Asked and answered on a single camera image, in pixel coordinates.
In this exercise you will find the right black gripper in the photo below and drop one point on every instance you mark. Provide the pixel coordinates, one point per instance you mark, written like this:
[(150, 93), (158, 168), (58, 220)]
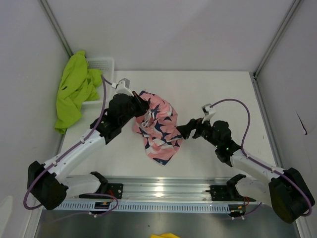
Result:
[(185, 130)]

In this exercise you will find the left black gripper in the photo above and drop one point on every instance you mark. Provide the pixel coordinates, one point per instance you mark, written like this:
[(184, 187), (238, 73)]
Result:
[(143, 105)]

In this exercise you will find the pink shark print shorts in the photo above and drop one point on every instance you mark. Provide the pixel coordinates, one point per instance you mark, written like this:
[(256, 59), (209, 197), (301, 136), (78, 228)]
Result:
[(158, 128)]

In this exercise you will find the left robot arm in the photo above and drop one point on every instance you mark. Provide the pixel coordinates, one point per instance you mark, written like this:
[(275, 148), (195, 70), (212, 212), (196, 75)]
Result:
[(49, 182)]

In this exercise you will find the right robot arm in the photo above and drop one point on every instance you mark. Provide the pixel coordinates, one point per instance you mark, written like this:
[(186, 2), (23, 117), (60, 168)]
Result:
[(285, 191)]

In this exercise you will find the lime green shorts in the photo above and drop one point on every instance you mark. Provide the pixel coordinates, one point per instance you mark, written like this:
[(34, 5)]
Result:
[(78, 84)]

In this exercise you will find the white perforated plastic basket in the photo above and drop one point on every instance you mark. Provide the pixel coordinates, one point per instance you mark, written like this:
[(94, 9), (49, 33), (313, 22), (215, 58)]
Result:
[(106, 65)]

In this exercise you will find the yellow cloth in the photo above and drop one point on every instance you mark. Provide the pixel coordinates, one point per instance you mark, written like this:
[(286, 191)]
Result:
[(165, 235)]

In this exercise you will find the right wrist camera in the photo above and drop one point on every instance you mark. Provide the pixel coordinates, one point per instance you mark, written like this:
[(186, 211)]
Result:
[(209, 112)]

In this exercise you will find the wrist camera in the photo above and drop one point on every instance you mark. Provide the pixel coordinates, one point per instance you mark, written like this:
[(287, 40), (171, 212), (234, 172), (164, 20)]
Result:
[(122, 87), (209, 112)]

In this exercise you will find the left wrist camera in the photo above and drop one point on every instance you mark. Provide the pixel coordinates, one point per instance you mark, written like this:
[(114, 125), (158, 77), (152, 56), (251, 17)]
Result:
[(122, 87)]

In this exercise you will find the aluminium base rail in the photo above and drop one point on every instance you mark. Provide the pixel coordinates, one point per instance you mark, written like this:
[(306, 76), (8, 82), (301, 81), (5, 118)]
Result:
[(161, 189)]

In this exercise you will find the slotted cable duct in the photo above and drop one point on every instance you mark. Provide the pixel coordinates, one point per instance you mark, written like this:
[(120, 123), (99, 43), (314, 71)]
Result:
[(128, 206)]

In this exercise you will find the left aluminium frame post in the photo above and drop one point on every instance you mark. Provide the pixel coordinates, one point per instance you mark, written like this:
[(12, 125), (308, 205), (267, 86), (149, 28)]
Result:
[(55, 26)]

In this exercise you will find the aluminium frame post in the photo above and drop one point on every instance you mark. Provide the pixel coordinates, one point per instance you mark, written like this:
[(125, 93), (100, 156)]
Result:
[(277, 37), (55, 26)]

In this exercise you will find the right aluminium frame post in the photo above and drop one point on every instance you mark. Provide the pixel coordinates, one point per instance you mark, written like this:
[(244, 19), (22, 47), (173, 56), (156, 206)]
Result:
[(277, 37)]

